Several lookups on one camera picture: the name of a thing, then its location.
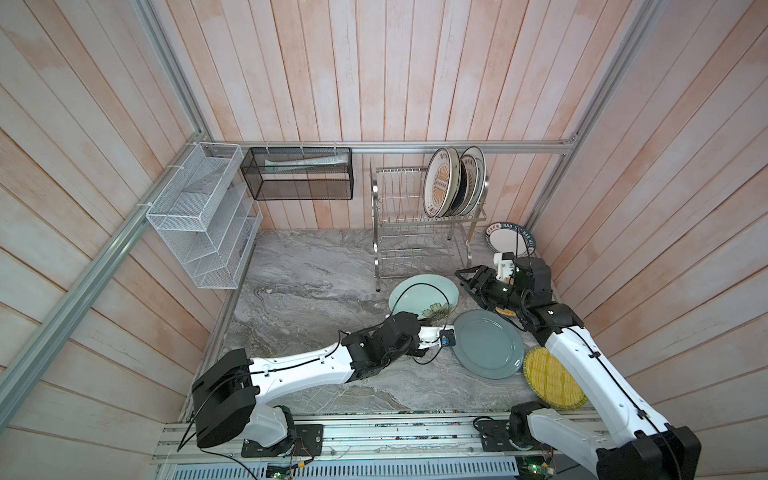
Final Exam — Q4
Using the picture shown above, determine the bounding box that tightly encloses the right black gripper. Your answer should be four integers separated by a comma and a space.
456, 266, 529, 318

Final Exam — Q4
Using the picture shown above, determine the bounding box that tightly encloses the light green flower plate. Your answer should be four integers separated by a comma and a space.
388, 274, 459, 323

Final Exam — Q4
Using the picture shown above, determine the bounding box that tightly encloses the sunburst plate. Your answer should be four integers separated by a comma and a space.
423, 147, 450, 218
460, 154, 479, 216

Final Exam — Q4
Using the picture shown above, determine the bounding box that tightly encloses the stainless steel dish rack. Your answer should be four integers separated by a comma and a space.
370, 166, 486, 290

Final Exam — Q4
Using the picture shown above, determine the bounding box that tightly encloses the cream floral plate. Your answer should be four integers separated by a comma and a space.
443, 147, 460, 217

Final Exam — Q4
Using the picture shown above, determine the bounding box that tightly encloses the dark blue oval plate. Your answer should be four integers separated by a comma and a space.
450, 157, 469, 216

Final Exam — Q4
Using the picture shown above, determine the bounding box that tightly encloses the white plate with black emblem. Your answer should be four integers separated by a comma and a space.
469, 146, 487, 212

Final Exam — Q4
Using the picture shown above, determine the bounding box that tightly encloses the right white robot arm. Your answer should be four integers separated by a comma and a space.
455, 253, 702, 479

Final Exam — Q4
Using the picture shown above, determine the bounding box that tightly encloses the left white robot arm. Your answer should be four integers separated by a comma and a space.
181, 312, 441, 456

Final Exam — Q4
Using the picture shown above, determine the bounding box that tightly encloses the orange woven plate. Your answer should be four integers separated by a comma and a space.
495, 307, 517, 317

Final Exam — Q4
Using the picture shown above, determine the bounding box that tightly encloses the white plate with lettered rim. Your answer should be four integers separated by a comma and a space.
485, 222, 536, 257

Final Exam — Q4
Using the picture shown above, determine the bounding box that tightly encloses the grey green plain plate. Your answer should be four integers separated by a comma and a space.
453, 310, 525, 380

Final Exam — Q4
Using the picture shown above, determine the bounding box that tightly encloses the yellow woven plate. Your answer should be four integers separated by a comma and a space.
523, 347, 588, 410

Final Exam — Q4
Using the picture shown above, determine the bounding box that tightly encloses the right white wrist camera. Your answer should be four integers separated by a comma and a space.
493, 252, 516, 284

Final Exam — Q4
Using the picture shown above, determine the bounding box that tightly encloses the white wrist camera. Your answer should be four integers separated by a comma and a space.
419, 325, 456, 349
493, 252, 516, 284

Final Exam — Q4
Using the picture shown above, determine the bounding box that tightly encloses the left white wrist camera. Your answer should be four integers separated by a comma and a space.
419, 325, 456, 349

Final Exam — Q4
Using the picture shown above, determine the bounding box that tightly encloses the aluminium front rail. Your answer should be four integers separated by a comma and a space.
150, 408, 608, 464

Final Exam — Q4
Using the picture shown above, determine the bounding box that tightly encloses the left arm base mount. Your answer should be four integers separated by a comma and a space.
241, 405, 324, 458

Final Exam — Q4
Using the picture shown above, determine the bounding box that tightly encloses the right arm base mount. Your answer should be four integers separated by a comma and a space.
472, 401, 556, 452

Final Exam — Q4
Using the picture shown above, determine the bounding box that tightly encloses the black mesh wall basket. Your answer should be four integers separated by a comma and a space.
240, 146, 354, 201

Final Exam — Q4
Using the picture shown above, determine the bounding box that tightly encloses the white mesh wall shelf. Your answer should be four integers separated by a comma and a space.
146, 142, 263, 290

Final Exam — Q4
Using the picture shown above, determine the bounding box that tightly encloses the horizontal aluminium wall rail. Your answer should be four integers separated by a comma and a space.
232, 140, 575, 155

